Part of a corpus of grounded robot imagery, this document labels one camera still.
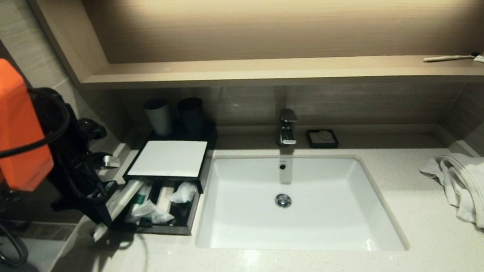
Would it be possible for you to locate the white towel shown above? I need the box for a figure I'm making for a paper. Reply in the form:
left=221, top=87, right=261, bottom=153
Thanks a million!
left=418, top=152, right=484, bottom=242

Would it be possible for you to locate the white sink basin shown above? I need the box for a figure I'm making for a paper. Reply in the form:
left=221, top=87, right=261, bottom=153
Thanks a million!
left=190, top=144, right=409, bottom=264

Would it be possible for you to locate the chrome faucet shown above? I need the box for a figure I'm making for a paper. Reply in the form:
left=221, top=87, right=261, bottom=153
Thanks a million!
left=275, top=108, right=299, bottom=147

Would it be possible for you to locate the black hose with fitting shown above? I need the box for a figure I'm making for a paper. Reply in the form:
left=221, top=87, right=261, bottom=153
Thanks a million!
left=0, top=196, right=30, bottom=269

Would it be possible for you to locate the wooden shelf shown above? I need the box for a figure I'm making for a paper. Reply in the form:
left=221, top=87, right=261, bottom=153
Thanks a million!
left=79, top=41, right=484, bottom=107

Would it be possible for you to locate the white tube green label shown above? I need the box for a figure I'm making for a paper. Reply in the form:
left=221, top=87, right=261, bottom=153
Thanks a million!
left=133, top=183, right=155, bottom=210

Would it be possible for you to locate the black soap dish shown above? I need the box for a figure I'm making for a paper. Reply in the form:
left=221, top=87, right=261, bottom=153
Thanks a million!
left=306, top=128, right=339, bottom=150

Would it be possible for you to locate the white packet green print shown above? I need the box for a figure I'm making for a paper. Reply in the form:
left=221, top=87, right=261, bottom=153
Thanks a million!
left=126, top=199, right=175, bottom=228

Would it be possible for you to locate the dark grey cup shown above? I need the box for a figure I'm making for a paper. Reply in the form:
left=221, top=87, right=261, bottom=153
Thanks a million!
left=177, top=97, right=205, bottom=134

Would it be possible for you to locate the chrome drain plug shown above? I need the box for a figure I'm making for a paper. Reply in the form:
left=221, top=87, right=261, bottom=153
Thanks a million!
left=275, top=193, right=292, bottom=209

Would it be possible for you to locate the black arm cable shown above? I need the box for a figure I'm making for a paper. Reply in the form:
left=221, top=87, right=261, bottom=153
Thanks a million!
left=0, top=86, right=75, bottom=162

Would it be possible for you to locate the clear plastic sachet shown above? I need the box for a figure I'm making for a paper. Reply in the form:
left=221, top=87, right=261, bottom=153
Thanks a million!
left=167, top=181, right=199, bottom=205

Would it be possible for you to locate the black lacquer storage box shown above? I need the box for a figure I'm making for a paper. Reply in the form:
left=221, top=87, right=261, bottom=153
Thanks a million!
left=122, top=121, right=221, bottom=198

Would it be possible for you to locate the light grey cup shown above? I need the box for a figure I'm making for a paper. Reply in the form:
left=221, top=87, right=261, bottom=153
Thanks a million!
left=143, top=97, right=174, bottom=138

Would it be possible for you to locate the beige wrapped bar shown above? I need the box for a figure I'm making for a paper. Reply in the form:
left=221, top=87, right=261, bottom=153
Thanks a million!
left=156, top=186, right=177, bottom=213

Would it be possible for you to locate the white toothbrush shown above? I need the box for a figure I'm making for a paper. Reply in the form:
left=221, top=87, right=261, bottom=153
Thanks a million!
left=423, top=52, right=480, bottom=63

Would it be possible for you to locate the long clear toothbrush packet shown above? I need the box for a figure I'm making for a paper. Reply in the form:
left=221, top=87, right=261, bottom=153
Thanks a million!
left=89, top=178, right=149, bottom=242

